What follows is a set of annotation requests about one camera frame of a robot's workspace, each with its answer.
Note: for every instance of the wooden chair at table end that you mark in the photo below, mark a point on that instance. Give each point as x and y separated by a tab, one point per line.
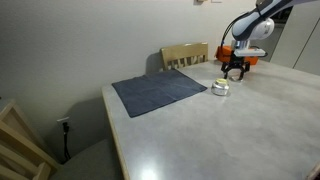
22	153

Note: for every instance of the beige wall thermostat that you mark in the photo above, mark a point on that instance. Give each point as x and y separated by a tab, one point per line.
199	2

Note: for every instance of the silver jar with yellow cream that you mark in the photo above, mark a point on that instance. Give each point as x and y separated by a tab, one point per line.
220	87

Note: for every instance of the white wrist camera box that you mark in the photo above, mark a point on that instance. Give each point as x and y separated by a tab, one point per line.
249	52

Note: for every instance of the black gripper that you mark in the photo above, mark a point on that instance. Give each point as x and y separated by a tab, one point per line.
236	63

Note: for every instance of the wooden chair at wall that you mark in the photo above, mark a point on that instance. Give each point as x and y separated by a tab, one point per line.
183	55

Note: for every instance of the white wall power outlet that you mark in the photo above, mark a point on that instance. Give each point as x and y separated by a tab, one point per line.
65	122

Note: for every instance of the dark blue placemat cloth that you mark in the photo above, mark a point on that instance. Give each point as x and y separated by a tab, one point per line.
146	93

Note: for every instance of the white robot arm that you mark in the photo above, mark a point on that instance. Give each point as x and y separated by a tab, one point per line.
252	25

